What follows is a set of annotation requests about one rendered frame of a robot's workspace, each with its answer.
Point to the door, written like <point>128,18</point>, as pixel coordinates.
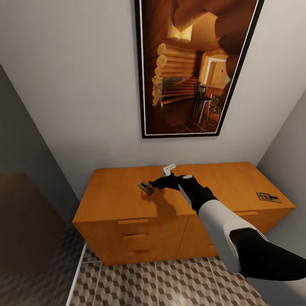
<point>40,247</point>

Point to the shower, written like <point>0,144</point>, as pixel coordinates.
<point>76,275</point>

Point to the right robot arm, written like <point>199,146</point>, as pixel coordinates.
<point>278,275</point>

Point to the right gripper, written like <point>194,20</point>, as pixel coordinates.
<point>162,182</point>

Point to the mousetrap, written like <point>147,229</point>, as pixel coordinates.
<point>269,197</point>
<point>146,188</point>

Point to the cabinet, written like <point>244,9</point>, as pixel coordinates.
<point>124,225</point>

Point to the picture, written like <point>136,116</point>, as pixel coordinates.
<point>190,55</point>

